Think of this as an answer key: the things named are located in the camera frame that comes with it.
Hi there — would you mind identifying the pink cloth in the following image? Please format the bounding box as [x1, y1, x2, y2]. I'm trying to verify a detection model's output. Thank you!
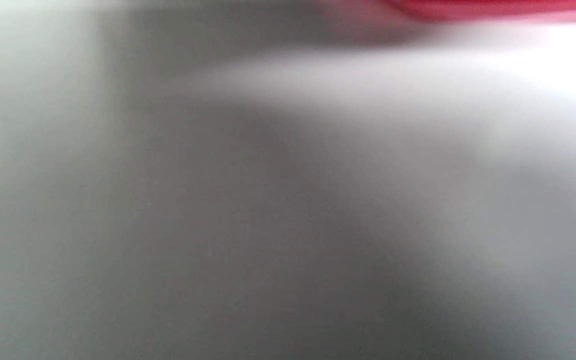
[378, 0, 576, 23]

